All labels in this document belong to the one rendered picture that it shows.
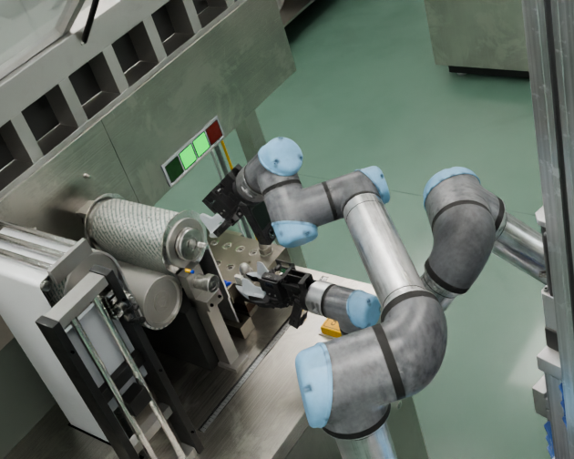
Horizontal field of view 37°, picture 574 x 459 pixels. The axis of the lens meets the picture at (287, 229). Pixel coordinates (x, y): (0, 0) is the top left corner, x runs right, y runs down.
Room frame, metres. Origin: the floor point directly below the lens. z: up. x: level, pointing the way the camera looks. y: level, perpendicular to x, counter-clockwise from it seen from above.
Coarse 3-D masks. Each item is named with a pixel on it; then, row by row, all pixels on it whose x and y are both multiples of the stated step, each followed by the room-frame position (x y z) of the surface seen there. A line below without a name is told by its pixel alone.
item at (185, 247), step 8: (184, 232) 1.57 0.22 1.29; (192, 232) 1.58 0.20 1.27; (176, 240) 1.56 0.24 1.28; (184, 240) 1.56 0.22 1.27; (192, 240) 1.58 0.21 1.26; (200, 240) 1.59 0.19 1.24; (176, 248) 1.56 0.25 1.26; (184, 248) 1.56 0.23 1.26; (192, 248) 1.57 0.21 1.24; (184, 256) 1.55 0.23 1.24; (192, 256) 1.56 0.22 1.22
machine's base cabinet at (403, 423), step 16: (400, 400) 1.58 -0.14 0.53; (400, 416) 1.57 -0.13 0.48; (416, 416) 1.62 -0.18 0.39; (304, 432) 1.33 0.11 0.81; (320, 432) 1.36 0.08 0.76; (400, 432) 1.55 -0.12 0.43; (416, 432) 1.61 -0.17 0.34; (304, 448) 1.32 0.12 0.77; (320, 448) 1.35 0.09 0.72; (336, 448) 1.38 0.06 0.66; (400, 448) 1.54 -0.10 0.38; (416, 448) 1.59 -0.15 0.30
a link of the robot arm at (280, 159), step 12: (276, 144) 1.34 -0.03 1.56; (288, 144) 1.35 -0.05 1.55; (264, 156) 1.33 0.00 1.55; (276, 156) 1.32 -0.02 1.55; (288, 156) 1.32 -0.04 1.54; (300, 156) 1.33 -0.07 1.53; (252, 168) 1.36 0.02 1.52; (264, 168) 1.33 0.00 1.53; (276, 168) 1.31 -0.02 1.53; (288, 168) 1.30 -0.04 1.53; (252, 180) 1.36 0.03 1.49; (264, 180) 1.32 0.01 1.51; (276, 180) 1.31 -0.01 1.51
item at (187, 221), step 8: (176, 224) 1.58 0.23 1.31; (184, 224) 1.59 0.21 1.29; (192, 224) 1.61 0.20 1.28; (176, 232) 1.57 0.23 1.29; (200, 232) 1.62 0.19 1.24; (168, 240) 1.56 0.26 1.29; (168, 248) 1.55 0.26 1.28; (176, 256) 1.55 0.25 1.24; (176, 264) 1.55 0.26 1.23; (184, 264) 1.56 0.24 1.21
